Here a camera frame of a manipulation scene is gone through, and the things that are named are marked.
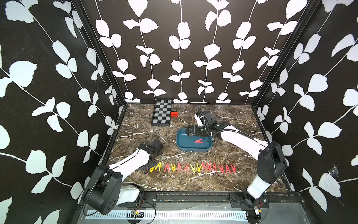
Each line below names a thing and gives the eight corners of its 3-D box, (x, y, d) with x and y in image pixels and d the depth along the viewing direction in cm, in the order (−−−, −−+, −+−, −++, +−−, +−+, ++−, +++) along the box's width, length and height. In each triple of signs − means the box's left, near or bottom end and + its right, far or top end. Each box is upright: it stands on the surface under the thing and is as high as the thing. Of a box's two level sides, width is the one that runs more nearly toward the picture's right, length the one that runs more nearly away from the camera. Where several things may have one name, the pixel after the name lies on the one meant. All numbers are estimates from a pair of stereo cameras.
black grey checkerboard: (152, 126, 108) (151, 123, 105) (156, 102, 125) (155, 99, 122) (169, 126, 108) (169, 123, 105) (171, 102, 125) (171, 99, 122)
